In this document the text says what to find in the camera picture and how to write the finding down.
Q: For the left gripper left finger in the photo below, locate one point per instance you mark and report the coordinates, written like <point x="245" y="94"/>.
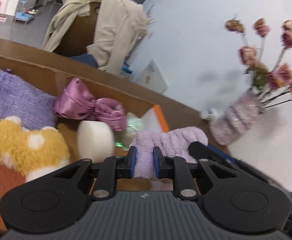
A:
<point x="109" y="171"/>

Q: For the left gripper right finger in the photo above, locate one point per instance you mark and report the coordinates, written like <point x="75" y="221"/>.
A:
<point x="177" y="169"/>

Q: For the lilac fluffy headband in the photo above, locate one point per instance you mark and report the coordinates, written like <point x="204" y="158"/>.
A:
<point x="175" y="142"/>

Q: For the white cylindrical sponge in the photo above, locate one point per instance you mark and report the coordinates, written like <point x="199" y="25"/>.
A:
<point x="95" y="141"/>

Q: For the pink satin scrunchie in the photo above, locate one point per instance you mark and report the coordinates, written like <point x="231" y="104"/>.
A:
<point x="77" y="102"/>

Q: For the yellow white plush toy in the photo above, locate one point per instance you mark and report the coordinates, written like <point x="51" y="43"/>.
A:
<point x="33" y="153"/>

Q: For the purple knitted pouch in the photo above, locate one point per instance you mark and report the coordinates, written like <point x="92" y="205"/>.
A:
<point x="19" y="98"/>

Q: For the small white jar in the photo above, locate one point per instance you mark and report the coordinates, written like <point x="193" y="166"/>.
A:
<point x="209" y="114"/>

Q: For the pink textured vase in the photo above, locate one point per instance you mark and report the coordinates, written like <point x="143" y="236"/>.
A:
<point x="237" y="119"/>

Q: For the red cardboard box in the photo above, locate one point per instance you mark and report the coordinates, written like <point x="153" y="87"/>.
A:
<point x="53" y="83"/>

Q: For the wooden chair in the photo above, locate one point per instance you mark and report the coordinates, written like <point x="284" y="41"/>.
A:
<point x="80" y="34"/>

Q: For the beige coat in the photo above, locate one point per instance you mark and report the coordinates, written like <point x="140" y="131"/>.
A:
<point x="120" y="23"/>

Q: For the blue pet feeder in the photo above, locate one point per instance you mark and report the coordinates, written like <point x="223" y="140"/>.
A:
<point x="25" y="15"/>

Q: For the white board against wall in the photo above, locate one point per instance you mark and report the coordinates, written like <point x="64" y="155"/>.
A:
<point x="152" y="79"/>

